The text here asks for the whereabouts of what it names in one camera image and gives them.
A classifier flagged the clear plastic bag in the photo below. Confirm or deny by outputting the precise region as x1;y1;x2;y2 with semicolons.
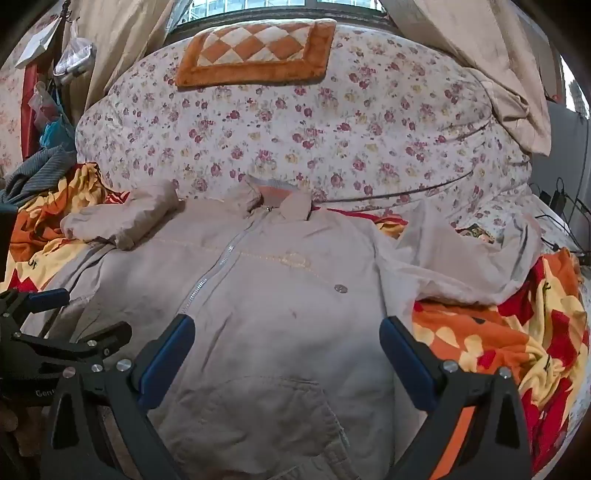
53;39;95;84

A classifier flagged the window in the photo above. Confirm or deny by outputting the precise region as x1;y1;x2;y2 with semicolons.
175;0;393;24

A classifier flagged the orange red yellow printed blanket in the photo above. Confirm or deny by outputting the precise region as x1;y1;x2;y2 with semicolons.
0;161;591;476

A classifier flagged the orange checkered cushion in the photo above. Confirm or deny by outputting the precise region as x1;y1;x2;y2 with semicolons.
174;19;338;88

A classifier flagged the grey striped cloth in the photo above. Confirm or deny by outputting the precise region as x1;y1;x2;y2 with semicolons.
0;145;77;206

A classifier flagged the beige zip jacket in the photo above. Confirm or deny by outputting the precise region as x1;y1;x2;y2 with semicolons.
21;174;543;480

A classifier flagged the white paper sheet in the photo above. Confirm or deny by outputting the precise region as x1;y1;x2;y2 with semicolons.
14;16;63;70

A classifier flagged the beige curtain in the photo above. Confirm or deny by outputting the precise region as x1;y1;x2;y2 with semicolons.
69;0;185;125
383;0;552;155

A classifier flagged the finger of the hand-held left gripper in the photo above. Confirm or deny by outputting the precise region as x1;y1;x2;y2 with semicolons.
14;322;133;377
0;288;70;324

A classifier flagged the floral quilt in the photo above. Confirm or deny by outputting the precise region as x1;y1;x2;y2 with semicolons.
74;23;532;208

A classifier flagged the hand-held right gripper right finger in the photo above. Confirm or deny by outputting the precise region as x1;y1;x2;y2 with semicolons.
379;316;532;480

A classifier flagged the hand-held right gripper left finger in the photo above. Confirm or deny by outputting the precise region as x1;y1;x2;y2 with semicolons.
46;314;197;480

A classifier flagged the floral bed sheet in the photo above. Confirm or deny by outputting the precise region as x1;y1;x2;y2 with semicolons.
462;185;573;252

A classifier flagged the black cable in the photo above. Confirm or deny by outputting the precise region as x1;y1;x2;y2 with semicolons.
529;178;591;266

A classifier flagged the blue cloth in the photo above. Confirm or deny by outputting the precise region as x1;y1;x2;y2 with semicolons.
39;113;77;151

